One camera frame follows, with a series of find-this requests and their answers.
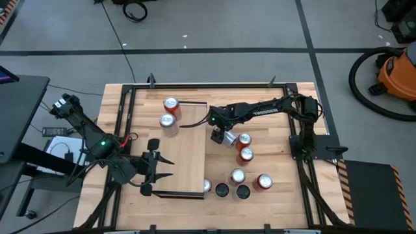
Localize orange Fanta can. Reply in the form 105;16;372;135
163;96;183;121

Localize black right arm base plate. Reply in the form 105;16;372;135
289;134;349;161

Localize white paper box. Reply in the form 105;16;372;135
36;135;88;176

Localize black desk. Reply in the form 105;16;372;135
0;75;88;222

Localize hazard striped mat edge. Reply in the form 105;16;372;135
0;0;19;26

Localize coiled black cable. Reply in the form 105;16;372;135
122;0;149;23

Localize silver Diet Coke can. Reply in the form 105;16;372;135
222;129;238;148
159;112;179;138

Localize black aluminium table frame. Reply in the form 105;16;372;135
77;83;348;230

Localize black equipment cases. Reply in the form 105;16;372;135
382;0;416;45

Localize laptop with coloured screen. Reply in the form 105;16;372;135
0;64;20;85

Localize red soda can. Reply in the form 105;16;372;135
252;173;274;192
234;132;253;152

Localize white Celsius Peach Vibe can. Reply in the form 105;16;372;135
234;184;252;202
214;182;231;201

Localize red Star Wars Coca-Cola can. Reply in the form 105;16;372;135
203;177;213;199

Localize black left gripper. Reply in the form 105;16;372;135
136;138;176;198

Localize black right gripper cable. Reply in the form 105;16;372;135
178;110;214;129

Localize orange shop vacuum with hose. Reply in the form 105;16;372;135
348;46;416;123

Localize black power adapter brick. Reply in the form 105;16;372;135
42;127;68;137

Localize black mat with hazard stripes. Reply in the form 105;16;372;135
336;159;416;232

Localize red Coca-Cola Zero Sugar can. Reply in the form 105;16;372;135
236;147;255;167

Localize long black floor cable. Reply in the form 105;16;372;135
94;0;137;84

